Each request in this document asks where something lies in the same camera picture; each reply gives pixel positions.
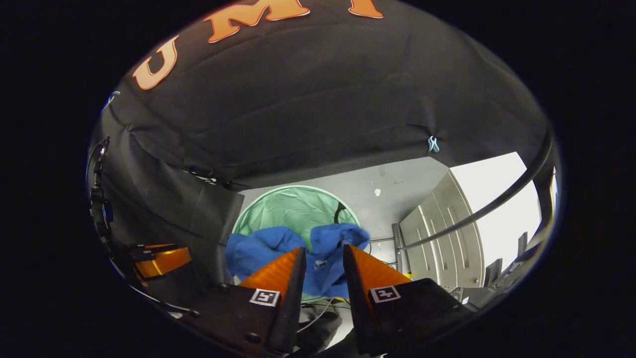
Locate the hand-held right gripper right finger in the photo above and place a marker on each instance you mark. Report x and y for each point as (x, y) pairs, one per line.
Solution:
(358, 313)

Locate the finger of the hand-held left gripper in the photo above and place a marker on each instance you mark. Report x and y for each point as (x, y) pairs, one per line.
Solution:
(164, 263)

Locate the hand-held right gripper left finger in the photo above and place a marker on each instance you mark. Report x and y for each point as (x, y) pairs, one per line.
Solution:
(293, 308)

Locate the green laundry hamper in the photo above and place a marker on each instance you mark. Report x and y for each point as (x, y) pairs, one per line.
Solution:
(293, 209)

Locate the dark cloth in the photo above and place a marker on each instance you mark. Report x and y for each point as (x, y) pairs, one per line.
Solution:
(318, 335)

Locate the grey cabinet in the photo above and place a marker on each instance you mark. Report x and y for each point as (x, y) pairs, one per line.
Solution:
(447, 238)

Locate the light blue clip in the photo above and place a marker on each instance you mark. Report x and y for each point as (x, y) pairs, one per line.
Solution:
(434, 144)

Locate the black backdrop cloth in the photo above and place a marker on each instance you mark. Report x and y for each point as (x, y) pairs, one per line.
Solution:
(323, 99)

